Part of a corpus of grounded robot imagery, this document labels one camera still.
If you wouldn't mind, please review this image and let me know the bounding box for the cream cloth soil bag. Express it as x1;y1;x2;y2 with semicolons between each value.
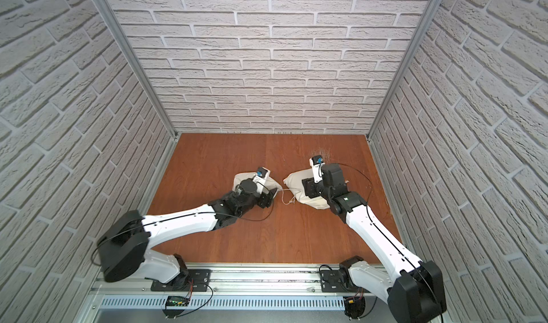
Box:
283;169;330;210
232;173;283;194

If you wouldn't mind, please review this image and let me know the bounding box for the cream bag drawstring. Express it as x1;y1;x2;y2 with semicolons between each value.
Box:
275;188;297;205

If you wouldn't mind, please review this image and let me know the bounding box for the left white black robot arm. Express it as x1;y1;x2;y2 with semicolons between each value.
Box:
97;176;282;287

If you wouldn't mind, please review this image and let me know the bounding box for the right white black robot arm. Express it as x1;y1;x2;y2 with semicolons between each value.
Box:
302;156;447;322

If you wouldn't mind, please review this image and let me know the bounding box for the right round black connector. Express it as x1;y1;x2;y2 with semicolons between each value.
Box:
343;297;366;320

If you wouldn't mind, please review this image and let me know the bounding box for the left small circuit board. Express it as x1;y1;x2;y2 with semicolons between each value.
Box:
165;296;191;309

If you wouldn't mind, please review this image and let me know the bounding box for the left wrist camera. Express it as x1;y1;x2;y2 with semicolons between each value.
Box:
252;167;271;185

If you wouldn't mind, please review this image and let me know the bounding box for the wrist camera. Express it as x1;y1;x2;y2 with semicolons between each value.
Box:
309;156;325;184
252;167;271;185

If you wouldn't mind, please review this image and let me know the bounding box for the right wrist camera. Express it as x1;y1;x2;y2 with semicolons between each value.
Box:
309;156;325;184

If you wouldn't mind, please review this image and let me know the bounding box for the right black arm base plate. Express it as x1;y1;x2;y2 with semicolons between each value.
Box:
318;267;358;293

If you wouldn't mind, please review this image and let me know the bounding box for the aluminium front rail frame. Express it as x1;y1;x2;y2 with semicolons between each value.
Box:
94;249;384;297

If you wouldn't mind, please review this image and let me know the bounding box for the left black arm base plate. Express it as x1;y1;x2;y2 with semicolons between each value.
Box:
151;269;212;292

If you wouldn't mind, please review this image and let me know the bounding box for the right corner aluminium post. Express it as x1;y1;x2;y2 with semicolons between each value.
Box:
366;0;442;141

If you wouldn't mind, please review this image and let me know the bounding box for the corner aluminium post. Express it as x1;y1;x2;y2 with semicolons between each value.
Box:
92;0;178;141
366;0;442;141

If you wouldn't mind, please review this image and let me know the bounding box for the left corner aluminium post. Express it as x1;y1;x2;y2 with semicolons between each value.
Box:
92;0;178;141

